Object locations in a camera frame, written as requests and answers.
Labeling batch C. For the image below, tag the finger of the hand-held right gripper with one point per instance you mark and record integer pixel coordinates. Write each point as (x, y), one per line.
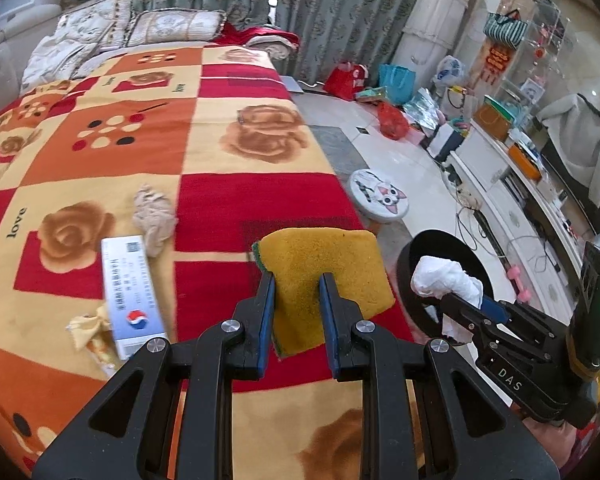
(495, 311)
(467, 317)

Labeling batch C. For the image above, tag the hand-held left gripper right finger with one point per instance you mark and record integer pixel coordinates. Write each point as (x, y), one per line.
(330, 330)

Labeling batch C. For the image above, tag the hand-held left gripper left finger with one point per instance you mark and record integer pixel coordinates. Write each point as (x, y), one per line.
(266, 325)

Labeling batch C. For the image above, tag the white tissue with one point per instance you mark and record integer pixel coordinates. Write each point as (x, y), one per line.
(440, 275)

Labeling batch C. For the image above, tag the black trash bin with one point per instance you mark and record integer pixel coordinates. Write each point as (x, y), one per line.
(450, 245)

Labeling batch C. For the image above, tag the yellow and green sponge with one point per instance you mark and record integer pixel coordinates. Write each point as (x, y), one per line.
(320, 255)

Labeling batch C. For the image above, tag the pink dumbbell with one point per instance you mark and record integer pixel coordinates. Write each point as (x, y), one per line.
(519, 285)

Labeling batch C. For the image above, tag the white tv cabinet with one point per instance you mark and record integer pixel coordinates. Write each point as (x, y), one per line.
(505, 205)

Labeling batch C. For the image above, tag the orange red printed blanket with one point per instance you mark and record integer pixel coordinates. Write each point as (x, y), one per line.
(205, 200)

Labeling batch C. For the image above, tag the long white carton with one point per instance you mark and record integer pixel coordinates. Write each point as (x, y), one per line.
(130, 285)

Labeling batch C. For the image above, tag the round cat print stool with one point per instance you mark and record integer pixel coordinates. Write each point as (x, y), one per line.
(377, 195)

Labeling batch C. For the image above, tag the orange tray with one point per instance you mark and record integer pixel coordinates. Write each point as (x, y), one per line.
(526, 161)

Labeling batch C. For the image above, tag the crumpled beige paper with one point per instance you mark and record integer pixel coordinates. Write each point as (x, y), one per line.
(152, 215)

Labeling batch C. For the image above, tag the crumpled snack wrapper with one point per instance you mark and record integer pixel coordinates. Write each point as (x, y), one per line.
(92, 330)

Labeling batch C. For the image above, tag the white and navy box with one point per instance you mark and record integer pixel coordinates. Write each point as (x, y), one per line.
(442, 142)

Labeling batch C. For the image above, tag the orange cardboard box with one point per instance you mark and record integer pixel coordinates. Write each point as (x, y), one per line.
(492, 121)

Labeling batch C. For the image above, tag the grey cloth cover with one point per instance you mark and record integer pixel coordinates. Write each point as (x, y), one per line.
(585, 135)

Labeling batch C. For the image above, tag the red plastic bag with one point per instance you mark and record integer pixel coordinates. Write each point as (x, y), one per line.
(392, 120)

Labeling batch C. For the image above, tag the silver foil bag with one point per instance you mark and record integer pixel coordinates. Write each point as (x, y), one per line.
(421, 110)

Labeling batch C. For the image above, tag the teal shopping bag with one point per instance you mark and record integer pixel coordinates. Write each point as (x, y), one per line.
(396, 85)

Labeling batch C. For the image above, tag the white plastic bag blue print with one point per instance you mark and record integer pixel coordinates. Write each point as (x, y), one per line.
(450, 71)

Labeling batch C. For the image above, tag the red hanging ornament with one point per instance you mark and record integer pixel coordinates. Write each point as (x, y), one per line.
(497, 65)

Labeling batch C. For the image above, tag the red gift bag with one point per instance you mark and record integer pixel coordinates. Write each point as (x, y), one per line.
(347, 80)

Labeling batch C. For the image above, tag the green striped hanging bag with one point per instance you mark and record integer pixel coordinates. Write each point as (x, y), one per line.
(505, 30)

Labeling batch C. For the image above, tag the red cloth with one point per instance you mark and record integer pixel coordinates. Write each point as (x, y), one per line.
(255, 40)

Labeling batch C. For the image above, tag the white standing air conditioner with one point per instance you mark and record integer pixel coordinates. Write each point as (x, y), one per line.
(437, 15)

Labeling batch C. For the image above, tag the beige medallion pillow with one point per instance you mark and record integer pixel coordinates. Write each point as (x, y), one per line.
(175, 27)

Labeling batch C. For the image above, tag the grey green patterned curtain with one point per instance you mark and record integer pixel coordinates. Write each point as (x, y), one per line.
(340, 10)

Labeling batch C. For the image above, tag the patterned pillows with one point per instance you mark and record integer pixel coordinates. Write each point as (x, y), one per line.
(75, 35)

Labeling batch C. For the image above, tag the grey padded headboard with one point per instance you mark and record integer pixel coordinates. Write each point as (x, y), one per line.
(10, 50)

